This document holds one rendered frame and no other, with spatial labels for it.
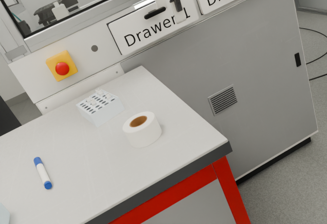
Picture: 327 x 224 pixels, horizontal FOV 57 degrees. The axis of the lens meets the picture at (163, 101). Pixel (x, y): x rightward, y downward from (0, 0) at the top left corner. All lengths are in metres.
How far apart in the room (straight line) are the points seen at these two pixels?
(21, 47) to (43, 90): 0.15
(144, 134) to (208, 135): 0.12
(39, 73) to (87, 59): 0.15
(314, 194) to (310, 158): 0.21
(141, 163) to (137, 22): 0.56
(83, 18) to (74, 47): 0.10
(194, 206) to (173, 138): 0.13
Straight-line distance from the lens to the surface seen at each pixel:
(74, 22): 1.01
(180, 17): 0.88
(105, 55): 1.03
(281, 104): 1.41
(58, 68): 0.96
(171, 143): 0.57
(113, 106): 0.77
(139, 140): 0.59
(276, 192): 1.46
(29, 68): 1.04
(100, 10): 1.01
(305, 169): 1.54
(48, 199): 0.63
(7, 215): 0.65
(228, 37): 1.18
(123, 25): 1.00
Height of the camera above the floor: 1.08
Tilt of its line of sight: 26 degrees down
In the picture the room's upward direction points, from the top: 24 degrees counter-clockwise
